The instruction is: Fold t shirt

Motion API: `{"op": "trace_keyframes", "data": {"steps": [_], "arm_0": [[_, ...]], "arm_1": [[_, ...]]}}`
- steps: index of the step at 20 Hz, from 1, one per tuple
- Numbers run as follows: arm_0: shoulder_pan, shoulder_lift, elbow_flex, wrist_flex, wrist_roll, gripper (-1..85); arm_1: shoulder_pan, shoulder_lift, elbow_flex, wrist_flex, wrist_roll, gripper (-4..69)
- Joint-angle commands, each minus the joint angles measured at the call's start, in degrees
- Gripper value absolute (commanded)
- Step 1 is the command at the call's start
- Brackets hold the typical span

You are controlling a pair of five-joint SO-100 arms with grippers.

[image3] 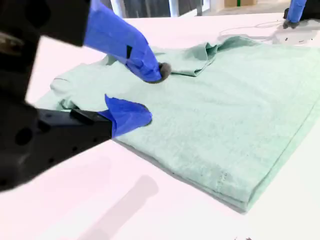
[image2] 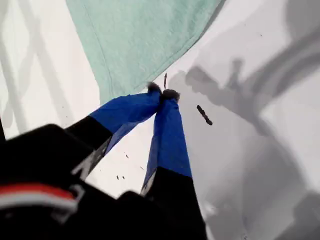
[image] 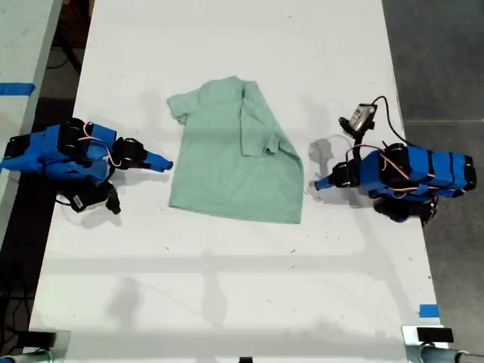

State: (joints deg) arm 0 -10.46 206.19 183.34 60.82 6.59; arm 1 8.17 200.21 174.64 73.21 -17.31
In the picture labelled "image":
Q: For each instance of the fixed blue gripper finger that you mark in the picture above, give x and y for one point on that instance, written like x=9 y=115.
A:
x=327 y=178
x=159 y=159

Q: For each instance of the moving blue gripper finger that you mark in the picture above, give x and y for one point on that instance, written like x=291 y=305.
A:
x=159 y=167
x=327 y=186

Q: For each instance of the pale green T-shirt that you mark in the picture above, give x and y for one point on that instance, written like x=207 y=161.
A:
x=227 y=162

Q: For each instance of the blue SO-100 arm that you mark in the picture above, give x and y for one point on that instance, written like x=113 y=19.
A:
x=427 y=170
x=49 y=155

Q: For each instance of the long blue tape strip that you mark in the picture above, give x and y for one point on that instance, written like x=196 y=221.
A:
x=17 y=89

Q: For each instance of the short blue tape strip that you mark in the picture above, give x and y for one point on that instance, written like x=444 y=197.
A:
x=429 y=311

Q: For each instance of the metal table clamp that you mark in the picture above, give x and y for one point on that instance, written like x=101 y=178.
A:
x=410 y=340
x=62 y=342

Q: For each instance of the small black box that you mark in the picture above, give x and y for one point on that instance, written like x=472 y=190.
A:
x=42 y=339
x=435 y=335
x=246 y=360

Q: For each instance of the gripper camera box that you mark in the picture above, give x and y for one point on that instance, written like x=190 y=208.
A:
x=361 y=117
x=89 y=199

